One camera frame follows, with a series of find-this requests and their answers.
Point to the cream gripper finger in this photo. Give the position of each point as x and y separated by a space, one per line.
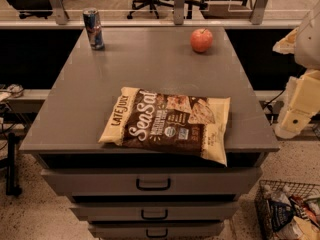
287 44
301 103

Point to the brown Sea Salt chip bag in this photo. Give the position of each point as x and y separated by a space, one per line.
169 123

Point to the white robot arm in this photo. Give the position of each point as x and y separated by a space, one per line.
307 47

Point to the red snack bag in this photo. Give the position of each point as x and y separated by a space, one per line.
307 208

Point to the dark blue snack bag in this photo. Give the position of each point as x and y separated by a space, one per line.
281 212

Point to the yellow snack bag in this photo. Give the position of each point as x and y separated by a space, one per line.
306 230

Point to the blue redbull can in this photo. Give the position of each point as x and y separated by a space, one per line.
93 28

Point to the red apple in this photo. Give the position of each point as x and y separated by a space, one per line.
201 40

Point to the grey drawer cabinet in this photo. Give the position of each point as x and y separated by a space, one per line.
67 129

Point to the top grey drawer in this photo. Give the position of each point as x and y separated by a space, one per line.
151 181

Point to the grey drawer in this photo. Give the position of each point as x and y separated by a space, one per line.
155 231
151 181
150 212

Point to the middle grey drawer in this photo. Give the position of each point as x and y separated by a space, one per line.
150 212

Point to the bottom grey drawer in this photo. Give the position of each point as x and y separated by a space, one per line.
155 231

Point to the small object on ledge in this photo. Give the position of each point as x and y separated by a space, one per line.
15 90

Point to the black stand leg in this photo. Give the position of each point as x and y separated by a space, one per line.
11 187

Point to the wire basket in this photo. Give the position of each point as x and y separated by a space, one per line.
269 189

